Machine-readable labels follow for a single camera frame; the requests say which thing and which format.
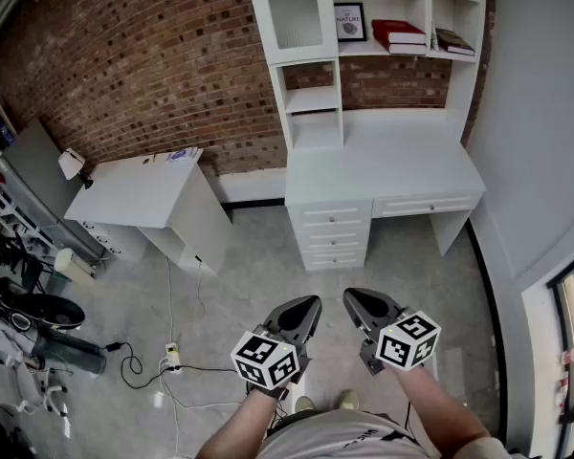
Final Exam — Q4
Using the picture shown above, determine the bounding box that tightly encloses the person's left forearm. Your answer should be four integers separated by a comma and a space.
190, 389, 282, 459

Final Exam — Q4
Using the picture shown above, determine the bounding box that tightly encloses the person's right shoe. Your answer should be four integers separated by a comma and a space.
336, 389, 361, 412

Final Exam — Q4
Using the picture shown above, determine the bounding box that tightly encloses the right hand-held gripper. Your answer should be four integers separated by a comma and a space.
342, 287, 443, 378

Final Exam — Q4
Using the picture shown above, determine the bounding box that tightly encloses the white clip lamp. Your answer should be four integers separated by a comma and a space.
57, 146, 96, 191

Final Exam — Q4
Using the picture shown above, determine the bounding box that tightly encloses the white wire rack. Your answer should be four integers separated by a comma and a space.
0, 158, 55, 260

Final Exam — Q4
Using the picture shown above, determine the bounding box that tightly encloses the small white side table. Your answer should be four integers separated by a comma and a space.
63, 147, 232, 277

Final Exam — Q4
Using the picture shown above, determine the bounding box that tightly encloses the person's right forearm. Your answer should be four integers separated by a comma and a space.
390, 364, 490, 454

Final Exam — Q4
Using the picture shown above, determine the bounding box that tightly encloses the white cylindrical appliance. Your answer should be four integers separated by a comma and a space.
53, 248, 98, 287

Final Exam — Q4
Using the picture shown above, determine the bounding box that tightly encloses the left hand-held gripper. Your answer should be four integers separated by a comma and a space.
230, 295, 323, 404

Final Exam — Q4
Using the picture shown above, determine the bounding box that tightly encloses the dark hardcover book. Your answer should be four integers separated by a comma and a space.
434, 27, 477, 58

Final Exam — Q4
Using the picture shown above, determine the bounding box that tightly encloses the person's grey shirt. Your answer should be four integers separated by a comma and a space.
256, 407, 525, 459

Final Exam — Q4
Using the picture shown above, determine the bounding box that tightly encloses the grey metal cabinet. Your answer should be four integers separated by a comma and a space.
0, 116, 107, 263

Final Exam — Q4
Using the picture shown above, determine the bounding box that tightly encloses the white power strip with cable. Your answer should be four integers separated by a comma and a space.
155, 251, 243, 459

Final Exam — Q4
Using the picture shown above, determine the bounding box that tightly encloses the red hardcover book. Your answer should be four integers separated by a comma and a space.
370, 18, 428, 46
374, 36, 429, 57

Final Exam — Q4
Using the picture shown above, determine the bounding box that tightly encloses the black power adapter cable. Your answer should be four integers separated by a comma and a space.
105, 341, 145, 392

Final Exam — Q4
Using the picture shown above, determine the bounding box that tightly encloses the black framed picture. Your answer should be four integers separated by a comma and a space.
333, 1, 368, 43

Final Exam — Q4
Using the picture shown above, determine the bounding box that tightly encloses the dark rolled mat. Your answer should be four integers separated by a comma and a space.
30, 327, 108, 375

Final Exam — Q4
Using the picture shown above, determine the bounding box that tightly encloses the white swivel chair base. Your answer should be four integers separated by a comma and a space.
3, 350, 71, 418

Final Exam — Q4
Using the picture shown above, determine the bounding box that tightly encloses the white desk with hutch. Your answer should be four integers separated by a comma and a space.
244, 0, 489, 273

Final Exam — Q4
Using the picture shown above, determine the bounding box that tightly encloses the thin black cable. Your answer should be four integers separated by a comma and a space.
170, 362, 241, 375

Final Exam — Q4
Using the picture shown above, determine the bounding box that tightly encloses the ribbed glass cabinet door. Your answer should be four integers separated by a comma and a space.
265, 0, 327, 53

